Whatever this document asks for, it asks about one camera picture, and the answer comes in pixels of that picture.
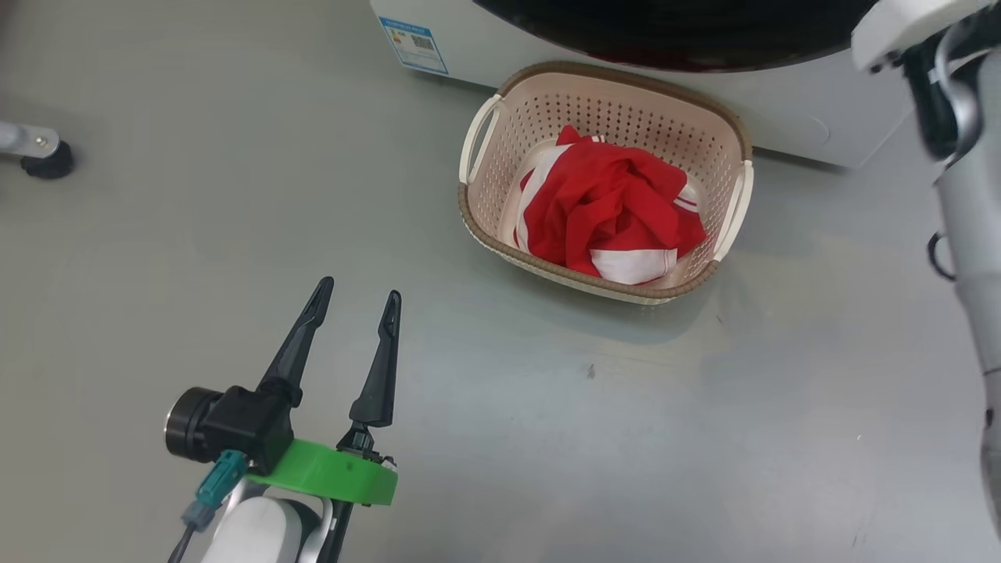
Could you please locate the red and white garment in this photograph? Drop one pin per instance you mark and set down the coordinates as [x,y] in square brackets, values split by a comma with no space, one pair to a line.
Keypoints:
[602,203]

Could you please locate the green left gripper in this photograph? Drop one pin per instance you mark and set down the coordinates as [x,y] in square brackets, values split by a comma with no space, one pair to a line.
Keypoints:
[336,477]

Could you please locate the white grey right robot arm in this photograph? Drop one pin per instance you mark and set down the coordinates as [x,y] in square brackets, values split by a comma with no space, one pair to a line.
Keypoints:
[974,219]

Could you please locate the blue white energy label sticker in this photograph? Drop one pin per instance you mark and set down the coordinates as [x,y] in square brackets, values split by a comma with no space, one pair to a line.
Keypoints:
[414,45]

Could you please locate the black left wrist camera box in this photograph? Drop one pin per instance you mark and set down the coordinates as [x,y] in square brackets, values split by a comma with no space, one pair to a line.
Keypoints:
[250,428]

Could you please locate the white washing machine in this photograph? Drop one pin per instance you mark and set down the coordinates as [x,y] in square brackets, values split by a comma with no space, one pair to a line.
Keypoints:
[813,109]

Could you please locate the metal leg with black foot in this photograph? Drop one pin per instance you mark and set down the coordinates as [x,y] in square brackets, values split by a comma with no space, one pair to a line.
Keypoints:
[39,152]

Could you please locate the left gripper black motor cylinder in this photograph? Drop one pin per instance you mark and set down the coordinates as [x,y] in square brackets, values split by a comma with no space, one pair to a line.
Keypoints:
[188,424]

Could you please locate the cream perforated laundry basket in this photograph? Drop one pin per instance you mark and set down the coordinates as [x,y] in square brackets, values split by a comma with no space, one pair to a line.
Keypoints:
[500,195]

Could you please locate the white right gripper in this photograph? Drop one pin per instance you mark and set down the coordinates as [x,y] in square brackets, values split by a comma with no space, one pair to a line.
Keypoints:
[915,23]

